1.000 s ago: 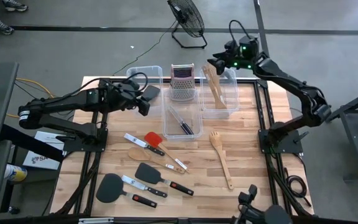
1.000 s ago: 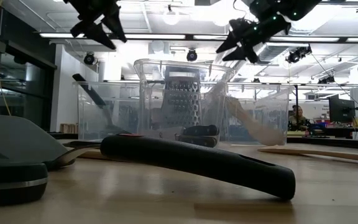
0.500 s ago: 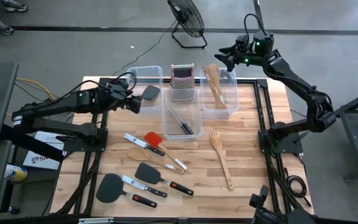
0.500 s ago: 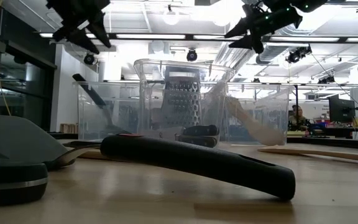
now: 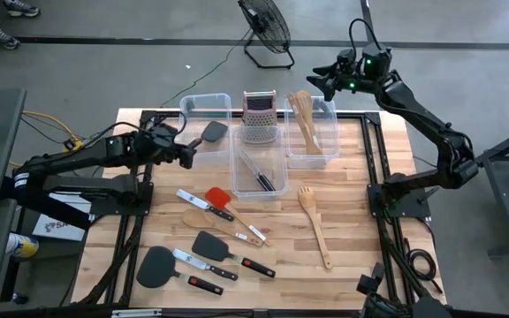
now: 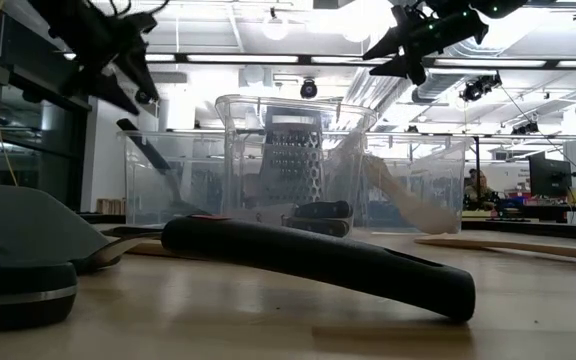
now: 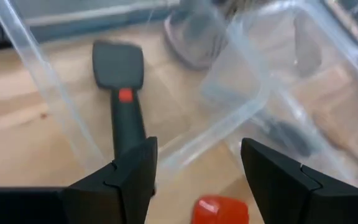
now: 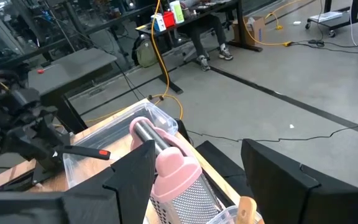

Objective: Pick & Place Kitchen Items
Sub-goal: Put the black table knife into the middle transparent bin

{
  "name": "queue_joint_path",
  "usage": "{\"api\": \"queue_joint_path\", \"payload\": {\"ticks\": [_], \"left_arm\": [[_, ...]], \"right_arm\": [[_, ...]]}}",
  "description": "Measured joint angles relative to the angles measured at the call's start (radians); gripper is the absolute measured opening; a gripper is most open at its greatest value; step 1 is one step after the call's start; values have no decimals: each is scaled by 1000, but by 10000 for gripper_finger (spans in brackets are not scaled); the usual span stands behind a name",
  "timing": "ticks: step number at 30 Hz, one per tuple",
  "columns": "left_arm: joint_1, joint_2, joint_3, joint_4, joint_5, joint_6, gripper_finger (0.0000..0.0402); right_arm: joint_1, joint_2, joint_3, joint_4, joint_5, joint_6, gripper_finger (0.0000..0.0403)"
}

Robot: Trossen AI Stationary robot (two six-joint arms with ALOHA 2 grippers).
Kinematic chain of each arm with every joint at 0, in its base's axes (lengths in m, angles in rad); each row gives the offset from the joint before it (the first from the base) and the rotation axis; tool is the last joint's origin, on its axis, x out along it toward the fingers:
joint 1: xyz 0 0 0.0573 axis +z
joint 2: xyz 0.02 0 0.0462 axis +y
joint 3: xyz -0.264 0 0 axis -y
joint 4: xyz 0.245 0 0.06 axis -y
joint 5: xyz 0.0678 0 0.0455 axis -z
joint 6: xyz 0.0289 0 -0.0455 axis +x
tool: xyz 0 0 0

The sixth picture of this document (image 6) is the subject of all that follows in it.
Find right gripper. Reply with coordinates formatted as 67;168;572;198
362;4;489;86

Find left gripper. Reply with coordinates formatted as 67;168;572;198
60;12;161;116

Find black square turner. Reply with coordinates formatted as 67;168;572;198
116;118;212;217
0;183;477;325

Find wooden spork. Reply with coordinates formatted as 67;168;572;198
414;236;576;263

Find overhead light bar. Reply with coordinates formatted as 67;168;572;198
62;51;576;70

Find clear plastic bin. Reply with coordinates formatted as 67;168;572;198
116;128;229;227
213;92;379;239
355;133;473;236

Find round pendant lamp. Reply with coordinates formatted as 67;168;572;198
262;7;290;42

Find stacked wooden boxes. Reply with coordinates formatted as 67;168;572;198
96;197;125;216

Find metal box grater pink trim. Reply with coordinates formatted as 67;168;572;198
257;104;325;207

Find person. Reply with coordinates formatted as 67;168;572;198
464;168;500;212

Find black computer monitor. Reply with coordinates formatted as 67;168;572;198
528;151;573;199

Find background desk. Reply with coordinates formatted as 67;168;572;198
497;203;576;224

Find silver ceiling duct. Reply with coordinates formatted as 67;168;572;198
347;0;534;116

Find black aluminium table frame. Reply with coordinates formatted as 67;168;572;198
78;212;576;237

